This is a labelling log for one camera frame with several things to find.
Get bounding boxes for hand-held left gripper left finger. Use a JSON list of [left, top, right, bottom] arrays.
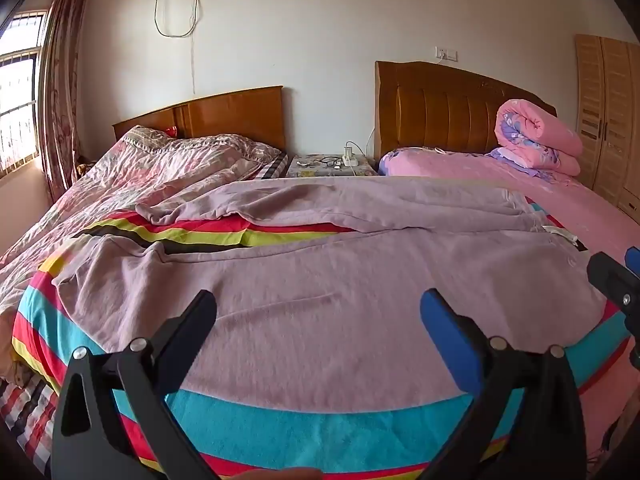
[[44, 289, 223, 480]]

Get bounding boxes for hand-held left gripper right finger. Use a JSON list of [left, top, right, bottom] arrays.
[[417, 287, 596, 480]]

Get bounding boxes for mauve pants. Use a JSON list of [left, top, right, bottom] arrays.
[[52, 177, 608, 413]]

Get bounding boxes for pink bed sheet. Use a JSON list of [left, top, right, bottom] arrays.
[[378, 147, 640, 461]]

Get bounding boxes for wooden wardrobe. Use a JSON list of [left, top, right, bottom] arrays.
[[574, 34, 640, 221]]

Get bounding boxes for rolled pink quilt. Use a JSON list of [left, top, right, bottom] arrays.
[[495, 99, 584, 177]]

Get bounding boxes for striped blanket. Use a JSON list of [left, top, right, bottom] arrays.
[[10, 197, 633, 480]]

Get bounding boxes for floral quilt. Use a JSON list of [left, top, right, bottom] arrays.
[[0, 126, 283, 311]]

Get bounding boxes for purple pillow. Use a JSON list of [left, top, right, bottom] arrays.
[[484, 147, 543, 179]]

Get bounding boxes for nightstand with floral cloth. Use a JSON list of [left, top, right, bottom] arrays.
[[287, 154, 379, 178]]

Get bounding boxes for plain wooden headboard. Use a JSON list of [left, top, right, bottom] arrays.
[[112, 86, 287, 153]]

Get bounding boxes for padded wooden headboard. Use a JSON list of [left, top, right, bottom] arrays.
[[375, 61, 557, 161]]

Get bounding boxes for patterned red curtain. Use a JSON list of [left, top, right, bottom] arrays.
[[39, 0, 95, 206]]

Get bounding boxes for window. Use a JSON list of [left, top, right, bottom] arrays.
[[0, 9, 48, 178]]

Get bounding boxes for white cable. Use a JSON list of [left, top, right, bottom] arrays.
[[345, 130, 376, 177]]

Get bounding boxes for air conditioner power cable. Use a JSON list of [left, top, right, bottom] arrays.
[[154, 0, 203, 93]]

